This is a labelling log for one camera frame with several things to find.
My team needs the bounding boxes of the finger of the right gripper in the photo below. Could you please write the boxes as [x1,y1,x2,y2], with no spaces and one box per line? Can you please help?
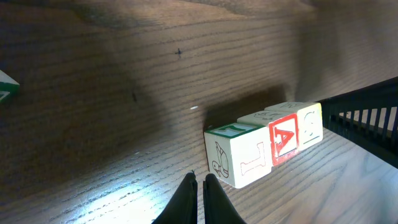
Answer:
[319,77,397,167]

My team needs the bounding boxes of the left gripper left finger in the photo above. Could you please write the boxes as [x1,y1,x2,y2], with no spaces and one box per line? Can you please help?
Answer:
[152,172,198,224]

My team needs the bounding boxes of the red letter A block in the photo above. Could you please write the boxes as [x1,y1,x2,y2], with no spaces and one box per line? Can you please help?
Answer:
[237,110,299,166]

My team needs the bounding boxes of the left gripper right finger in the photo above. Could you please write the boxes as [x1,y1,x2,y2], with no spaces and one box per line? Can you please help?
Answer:
[203,174,246,224]

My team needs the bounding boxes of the white block green edge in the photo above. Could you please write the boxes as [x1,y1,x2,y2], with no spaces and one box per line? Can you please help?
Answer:
[0,70,20,103]

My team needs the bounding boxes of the white and yellow block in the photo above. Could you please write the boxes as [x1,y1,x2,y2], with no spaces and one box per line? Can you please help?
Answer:
[265,102,323,151]

